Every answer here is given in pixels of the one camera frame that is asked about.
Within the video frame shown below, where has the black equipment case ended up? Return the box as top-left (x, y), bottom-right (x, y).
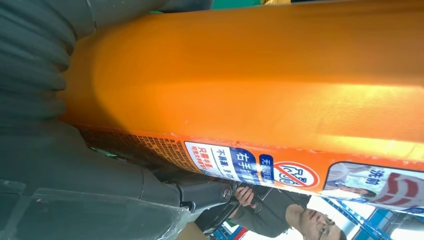
top-left (194, 200), bottom-right (240, 233)

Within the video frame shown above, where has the person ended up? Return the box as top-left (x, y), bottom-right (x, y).
top-left (227, 185), bottom-right (348, 240)

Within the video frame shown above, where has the cardboard box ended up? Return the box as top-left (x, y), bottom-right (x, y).
top-left (176, 221), bottom-right (209, 240)

